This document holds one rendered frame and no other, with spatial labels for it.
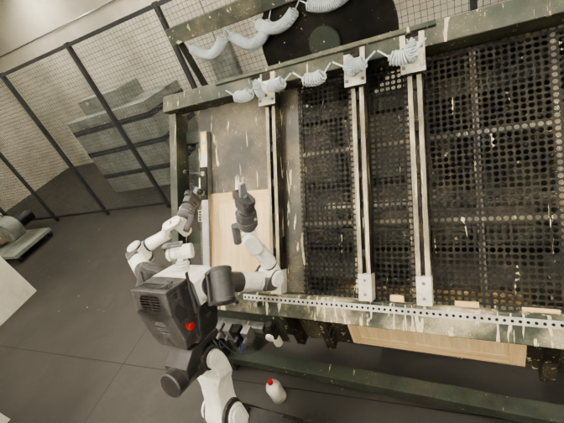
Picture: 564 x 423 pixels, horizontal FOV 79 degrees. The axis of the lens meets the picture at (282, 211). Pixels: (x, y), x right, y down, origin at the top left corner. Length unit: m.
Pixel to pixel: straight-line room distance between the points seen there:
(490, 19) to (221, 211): 1.56
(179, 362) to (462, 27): 1.81
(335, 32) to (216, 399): 1.99
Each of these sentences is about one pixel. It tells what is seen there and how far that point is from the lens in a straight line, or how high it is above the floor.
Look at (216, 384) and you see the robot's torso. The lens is 1.84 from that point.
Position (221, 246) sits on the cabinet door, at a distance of 2.09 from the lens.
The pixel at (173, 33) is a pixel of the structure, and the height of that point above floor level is 2.17.
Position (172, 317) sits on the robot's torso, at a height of 1.32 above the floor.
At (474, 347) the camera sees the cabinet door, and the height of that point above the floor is 0.36.
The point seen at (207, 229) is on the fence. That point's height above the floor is 1.18.
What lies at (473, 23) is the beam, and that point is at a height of 1.83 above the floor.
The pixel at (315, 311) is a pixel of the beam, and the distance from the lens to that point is 1.80.
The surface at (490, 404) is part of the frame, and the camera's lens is 2.26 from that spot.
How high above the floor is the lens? 2.22
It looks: 32 degrees down
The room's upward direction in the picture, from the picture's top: 23 degrees counter-clockwise
